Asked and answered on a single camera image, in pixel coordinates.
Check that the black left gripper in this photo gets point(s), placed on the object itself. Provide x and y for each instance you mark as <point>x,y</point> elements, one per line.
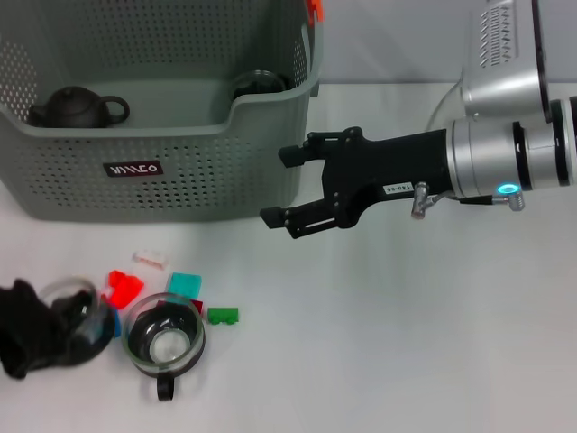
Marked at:
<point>27,329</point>

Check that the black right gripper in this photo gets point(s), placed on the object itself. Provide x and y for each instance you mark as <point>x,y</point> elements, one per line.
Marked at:
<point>396,167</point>

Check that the glass teacup with black base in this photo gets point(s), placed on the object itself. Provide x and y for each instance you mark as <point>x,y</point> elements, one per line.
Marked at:
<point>259,83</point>
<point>97,336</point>
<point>162,352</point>

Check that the grey-green perforated storage bin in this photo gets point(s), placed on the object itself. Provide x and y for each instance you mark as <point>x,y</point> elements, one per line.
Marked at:
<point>180,180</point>

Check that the blue building brick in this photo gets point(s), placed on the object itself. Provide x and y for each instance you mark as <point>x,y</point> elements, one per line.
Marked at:
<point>117,325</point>

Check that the large bright red brick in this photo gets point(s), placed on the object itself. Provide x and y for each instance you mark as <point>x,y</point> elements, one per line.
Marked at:
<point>126,288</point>

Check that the white building brick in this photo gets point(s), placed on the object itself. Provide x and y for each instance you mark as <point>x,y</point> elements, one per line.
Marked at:
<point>151,260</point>

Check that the teal building brick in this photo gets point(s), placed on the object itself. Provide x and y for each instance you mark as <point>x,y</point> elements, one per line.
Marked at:
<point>185,284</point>

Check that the dark red brick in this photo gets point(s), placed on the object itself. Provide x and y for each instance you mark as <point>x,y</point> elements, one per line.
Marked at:
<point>197,306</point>

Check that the green building brick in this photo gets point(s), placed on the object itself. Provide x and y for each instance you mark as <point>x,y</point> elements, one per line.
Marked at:
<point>223,315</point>

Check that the dark clay teapot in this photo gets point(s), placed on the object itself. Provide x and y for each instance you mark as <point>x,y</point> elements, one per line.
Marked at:
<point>72,108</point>

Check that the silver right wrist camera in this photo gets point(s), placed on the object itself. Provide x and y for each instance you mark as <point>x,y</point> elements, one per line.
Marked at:
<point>505,67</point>

